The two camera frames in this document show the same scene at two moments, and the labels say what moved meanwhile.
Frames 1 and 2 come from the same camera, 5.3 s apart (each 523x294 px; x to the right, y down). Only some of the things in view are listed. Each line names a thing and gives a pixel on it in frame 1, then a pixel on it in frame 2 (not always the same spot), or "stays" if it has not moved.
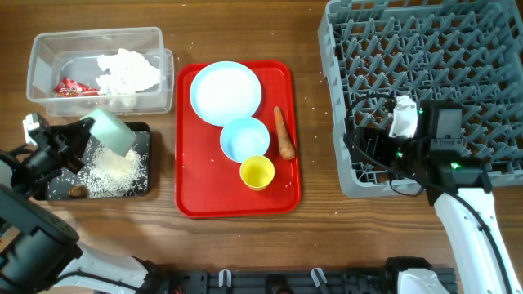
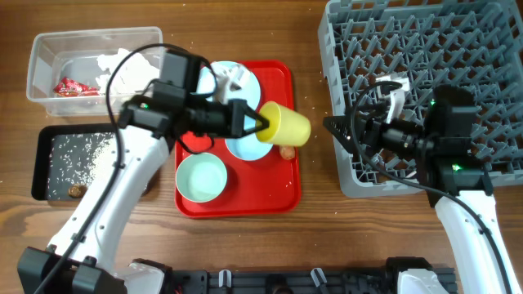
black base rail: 208,282 stays
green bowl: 111,132 -> 201,177
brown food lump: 78,191 stays
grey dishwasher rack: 469,51 stays
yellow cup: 257,172 -> 285,126
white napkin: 128,72 stays
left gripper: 70,149 -> 239,109
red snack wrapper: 69,88 stays
